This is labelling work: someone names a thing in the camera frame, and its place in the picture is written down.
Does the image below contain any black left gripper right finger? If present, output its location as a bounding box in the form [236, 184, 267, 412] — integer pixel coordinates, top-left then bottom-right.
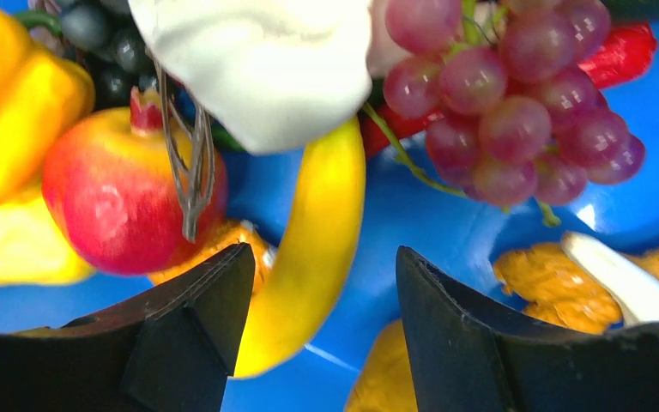
[396, 246, 659, 412]

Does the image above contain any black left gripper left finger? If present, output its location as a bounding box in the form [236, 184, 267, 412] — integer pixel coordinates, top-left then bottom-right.
[0, 243, 255, 411]

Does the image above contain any yellow toy mango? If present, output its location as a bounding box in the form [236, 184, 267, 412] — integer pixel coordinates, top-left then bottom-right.
[345, 320, 418, 412]

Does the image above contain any brown toy potato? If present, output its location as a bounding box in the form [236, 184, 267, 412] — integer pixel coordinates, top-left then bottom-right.
[493, 242, 659, 334]

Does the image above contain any orange toy fried nugget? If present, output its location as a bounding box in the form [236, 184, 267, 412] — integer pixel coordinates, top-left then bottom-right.
[147, 218, 276, 297]

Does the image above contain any blue plastic bin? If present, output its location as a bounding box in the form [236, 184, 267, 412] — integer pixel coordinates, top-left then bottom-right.
[0, 21, 659, 411]

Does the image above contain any red toy apple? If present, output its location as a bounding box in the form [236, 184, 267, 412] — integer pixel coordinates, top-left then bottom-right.
[42, 88, 228, 275]

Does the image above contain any small white garlic clove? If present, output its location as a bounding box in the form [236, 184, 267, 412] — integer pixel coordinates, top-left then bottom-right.
[561, 232, 659, 327]

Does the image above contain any small red grape bunch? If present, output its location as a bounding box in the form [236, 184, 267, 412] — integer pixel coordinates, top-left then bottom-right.
[363, 1, 645, 226]

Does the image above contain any white toy garlic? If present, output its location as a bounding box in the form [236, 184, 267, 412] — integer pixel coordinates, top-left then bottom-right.
[130, 0, 406, 155]

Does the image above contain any yellow toy lemon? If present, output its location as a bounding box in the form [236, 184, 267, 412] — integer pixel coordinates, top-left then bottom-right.
[0, 10, 95, 286]

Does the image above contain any small black grape bunch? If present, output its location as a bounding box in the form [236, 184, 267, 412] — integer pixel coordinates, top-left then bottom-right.
[14, 0, 183, 112]

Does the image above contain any red toy chili pepper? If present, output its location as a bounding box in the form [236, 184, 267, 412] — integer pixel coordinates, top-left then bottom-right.
[376, 24, 657, 166]

